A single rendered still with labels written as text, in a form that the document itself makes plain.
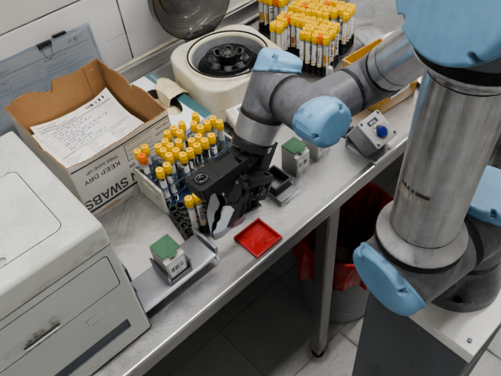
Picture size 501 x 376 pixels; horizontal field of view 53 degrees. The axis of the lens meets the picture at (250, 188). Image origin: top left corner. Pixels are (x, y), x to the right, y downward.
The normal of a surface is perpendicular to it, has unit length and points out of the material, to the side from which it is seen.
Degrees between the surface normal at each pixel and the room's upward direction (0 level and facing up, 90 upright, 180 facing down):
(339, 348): 0
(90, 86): 88
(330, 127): 85
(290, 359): 0
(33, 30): 90
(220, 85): 0
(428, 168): 90
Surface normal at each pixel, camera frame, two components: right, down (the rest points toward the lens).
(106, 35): 0.68, 0.51
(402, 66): -0.60, 0.74
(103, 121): -0.04, -0.66
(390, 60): -0.86, 0.40
